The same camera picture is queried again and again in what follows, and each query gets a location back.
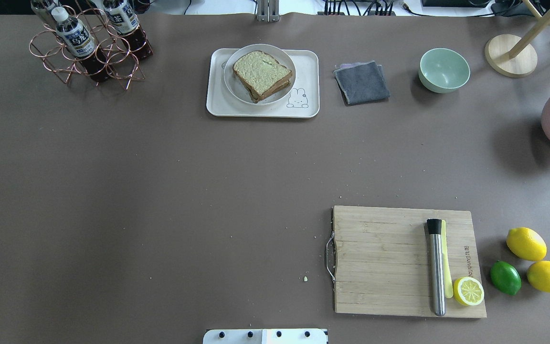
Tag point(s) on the white round plate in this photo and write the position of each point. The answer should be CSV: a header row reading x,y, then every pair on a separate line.
x,y
240,91

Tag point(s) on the yellow plastic knife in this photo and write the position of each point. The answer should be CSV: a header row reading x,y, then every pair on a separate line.
x,y
448,283

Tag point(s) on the copper wire bottle rack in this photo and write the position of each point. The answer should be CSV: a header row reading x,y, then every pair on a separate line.
x,y
121,64

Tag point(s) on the steel muddler black tip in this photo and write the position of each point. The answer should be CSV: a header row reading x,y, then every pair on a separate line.
x,y
434,230

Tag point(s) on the lower yellow lemon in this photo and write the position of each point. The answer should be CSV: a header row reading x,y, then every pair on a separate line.
x,y
538,275

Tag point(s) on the cream rabbit tray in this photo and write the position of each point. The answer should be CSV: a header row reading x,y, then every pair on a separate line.
x,y
302,102

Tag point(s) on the upper yellow lemon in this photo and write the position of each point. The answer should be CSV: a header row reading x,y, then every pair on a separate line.
x,y
526,244

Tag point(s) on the mint green bowl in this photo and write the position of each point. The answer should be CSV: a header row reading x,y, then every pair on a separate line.
x,y
442,70

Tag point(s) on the wooden cutting board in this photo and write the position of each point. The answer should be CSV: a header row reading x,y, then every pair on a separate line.
x,y
381,264

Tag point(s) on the wooden stand with base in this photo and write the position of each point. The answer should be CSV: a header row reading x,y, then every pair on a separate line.
x,y
513,56

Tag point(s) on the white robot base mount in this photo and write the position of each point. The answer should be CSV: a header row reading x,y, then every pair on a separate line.
x,y
267,336

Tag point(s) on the yellow lemon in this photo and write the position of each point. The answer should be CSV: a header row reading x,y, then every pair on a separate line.
x,y
526,244
538,275

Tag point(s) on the grey folded cloth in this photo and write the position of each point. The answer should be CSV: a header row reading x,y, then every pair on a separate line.
x,y
362,82

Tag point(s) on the lower left tea bottle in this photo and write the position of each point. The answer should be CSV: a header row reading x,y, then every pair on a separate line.
x,y
126,23

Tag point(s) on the green lime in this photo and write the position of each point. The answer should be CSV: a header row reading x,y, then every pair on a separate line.
x,y
505,278

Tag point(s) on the half lemon slice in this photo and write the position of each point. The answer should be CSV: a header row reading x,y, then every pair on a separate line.
x,y
468,291

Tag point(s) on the upper tea bottle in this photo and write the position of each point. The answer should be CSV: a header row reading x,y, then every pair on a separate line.
x,y
81,43

